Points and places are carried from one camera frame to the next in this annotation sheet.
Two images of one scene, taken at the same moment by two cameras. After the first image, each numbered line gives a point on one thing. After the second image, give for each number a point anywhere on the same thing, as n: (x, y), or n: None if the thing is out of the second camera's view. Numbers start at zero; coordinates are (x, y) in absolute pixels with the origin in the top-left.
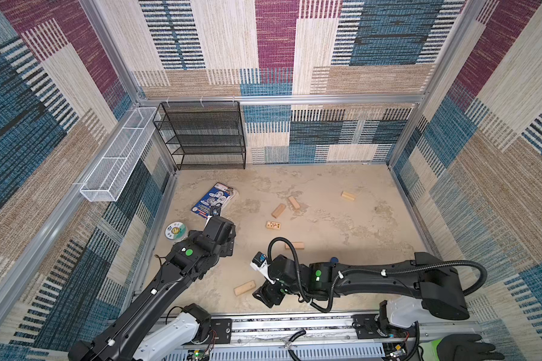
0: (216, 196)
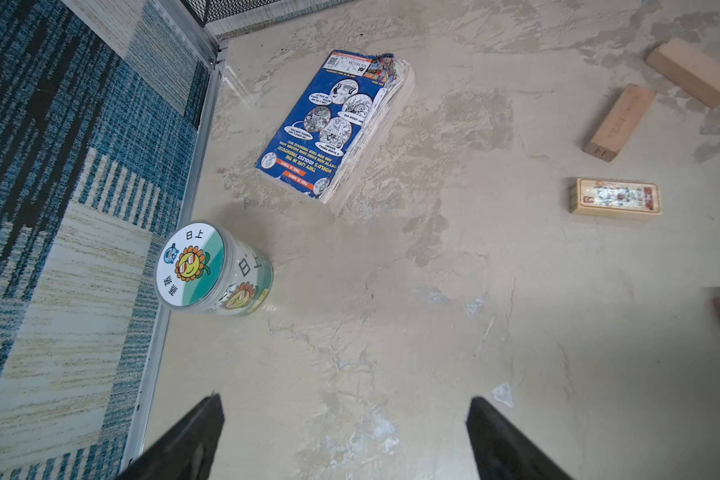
0: (338, 125)
